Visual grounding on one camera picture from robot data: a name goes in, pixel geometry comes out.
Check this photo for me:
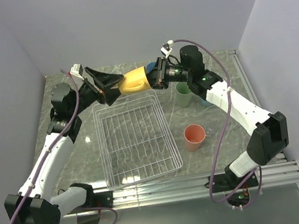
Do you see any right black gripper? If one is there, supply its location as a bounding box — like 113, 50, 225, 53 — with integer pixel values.
134, 54, 193, 93

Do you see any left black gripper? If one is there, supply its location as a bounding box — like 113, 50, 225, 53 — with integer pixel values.
66, 62, 129, 116

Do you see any yellow ceramic mug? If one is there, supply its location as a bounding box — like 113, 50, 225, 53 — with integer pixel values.
118, 66, 152, 95

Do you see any light blue ceramic mug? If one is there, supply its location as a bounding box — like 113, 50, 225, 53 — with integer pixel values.
200, 99, 213, 107

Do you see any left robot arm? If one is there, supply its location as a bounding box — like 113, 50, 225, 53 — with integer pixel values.
4, 67, 125, 224

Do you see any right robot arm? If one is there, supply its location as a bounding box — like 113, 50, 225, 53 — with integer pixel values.
145, 43, 289, 189

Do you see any blue plastic tumbler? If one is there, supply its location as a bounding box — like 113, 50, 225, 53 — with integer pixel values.
146, 62, 156, 73

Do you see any green plastic tumbler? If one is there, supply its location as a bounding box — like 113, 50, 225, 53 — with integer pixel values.
175, 82, 192, 108

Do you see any salmon pink plastic tumbler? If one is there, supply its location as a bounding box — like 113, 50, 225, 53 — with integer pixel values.
184, 124, 206, 152

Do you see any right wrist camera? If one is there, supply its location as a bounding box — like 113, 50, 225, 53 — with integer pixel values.
160, 40, 174, 58

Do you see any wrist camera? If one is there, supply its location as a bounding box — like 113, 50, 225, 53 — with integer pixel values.
70, 63, 83, 78
160, 40, 174, 58

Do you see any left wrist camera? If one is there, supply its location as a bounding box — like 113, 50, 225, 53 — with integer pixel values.
70, 63, 83, 78

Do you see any white wire dish rack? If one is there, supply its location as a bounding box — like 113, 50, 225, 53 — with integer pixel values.
92, 90, 183, 190

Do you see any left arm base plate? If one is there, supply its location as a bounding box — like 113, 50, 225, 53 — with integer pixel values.
62, 189, 116, 215

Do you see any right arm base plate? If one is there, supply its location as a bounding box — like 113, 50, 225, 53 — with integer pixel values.
212, 172, 259, 193

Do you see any aluminium mounting rail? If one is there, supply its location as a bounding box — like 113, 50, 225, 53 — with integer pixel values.
14, 160, 299, 224

